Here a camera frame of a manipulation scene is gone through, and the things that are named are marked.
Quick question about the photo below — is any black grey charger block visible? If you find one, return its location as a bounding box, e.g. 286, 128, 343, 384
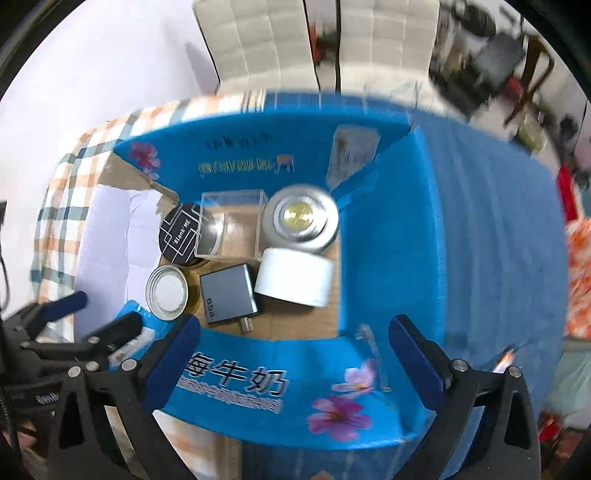
199, 263, 260, 334

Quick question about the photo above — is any clear acrylic cube box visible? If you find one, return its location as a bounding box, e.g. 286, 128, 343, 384
194, 190, 267, 263

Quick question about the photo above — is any blue cardboard box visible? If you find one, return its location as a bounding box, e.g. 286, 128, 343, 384
115, 110, 446, 450

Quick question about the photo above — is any blue striped tablecloth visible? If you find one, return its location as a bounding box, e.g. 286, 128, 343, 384
238, 94, 568, 478

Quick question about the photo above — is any white padded chair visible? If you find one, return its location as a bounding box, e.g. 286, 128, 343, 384
192, 0, 320, 95
339, 0, 446, 114

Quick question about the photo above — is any right white padded chair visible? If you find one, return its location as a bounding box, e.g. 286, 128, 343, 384
339, 0, 446, 114

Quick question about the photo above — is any left white padded chair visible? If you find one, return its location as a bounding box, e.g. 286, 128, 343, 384
192, 0, 320, 95

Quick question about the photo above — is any silver round puck light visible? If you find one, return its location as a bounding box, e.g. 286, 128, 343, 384
262, 184, 339, 254

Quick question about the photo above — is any checkered orange plaid cloth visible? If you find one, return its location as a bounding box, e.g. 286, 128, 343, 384
30, 92, 264, 479

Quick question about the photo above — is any green waste bin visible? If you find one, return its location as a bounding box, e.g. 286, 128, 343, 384
512, 114, 547, 154

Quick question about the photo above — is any black weight bench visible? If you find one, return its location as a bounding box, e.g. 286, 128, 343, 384
430, 33, 525, 119

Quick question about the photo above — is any red cloth on floor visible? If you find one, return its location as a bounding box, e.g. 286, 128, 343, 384
556, 165, 584, 224

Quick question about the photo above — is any red plastic bag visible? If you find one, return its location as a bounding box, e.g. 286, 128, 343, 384
308, 26, 329, 67

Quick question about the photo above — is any brown wooden chair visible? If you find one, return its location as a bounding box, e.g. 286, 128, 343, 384
503, 33, 556, 127

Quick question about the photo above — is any black round compact case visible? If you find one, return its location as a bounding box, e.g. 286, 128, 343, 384
158, 203, 205, 267

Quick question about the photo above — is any teal blanket pile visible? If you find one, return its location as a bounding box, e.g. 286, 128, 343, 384
545, 351, 590, 430

